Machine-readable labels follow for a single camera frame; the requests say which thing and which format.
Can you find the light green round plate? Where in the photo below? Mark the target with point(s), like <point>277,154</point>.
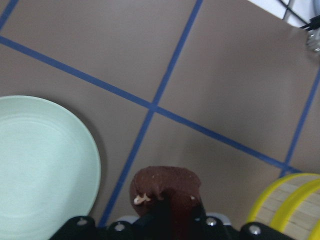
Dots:
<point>50,168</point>

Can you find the brown half-moon bun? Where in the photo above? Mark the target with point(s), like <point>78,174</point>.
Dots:
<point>177,186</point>

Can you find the yellow-rimmed bamboo steamer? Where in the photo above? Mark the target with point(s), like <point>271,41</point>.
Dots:
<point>267,204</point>
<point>298,216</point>

